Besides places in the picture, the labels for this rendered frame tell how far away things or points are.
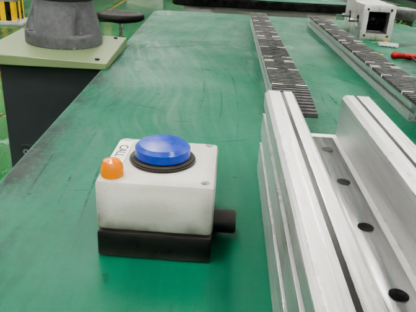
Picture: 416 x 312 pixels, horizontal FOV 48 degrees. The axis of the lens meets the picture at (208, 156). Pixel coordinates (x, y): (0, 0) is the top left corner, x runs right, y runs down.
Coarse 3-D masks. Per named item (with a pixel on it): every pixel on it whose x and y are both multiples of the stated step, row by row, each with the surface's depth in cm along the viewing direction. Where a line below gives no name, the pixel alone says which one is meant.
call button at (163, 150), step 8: (152, 136) 35; (160, 136) 35; (168, 136) 35; (176, 136) 35; (136, 144) 33; (144, 144) 33; (152, 144) 33; (160, 144) 33; (168, 144) 33; (176, 144) 33; (184, 144) 34; (136, 152) 33; (144, 152) 32; (152, 152) 32; (160, 152) 32; (168, 152) 32; (176, 152) 32; (184, 152) 33; (144, 160) 32; (152, 160) 32; (160, 160) 32; (168, 160) 32; (176, 160) 32; (184, 160) 33
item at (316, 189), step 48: (288, 96) 42; (288, 144) 31; (336, 144) 43; (384, 144) 32; (288, 192) 26; (336, 192) 31; (384, 192) 31; (288, 240) 25; (336, 240) 21; (384, 240) 26; (288, 288) 23; (336, 288) 18; (384, 288) 22
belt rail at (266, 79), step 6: (252, 12) 152; (252, 24) 141; (252, 30) 133; (258, 42) 103; (258, 48) 104; (258, 54) 100; (264, 66) 82; (264, 72) 82; (264, 78) 81; (270, 84) 70
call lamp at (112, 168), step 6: (102, 162) 31; (108, 162) 31; (114, 162) 31; (120, 162) 31; (102, 168) 31; (108, 168) 30; (114, 168) 31; (120, 168) 31; (102, 174) 31; (108, 174) 31; (114, 174) 31; (120, 174) 31
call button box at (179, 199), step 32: (128, 160) 34; (192, 160) 33; (96, 192) 31; (128, 192) 31; (160, 192) 31; (192, 192) 31; (128, 224) 32; (160, 224) 32; (192, 224) 31; (224, 224) 35; (128, 256) 33; (160, 256) 33; (192, 256) 33
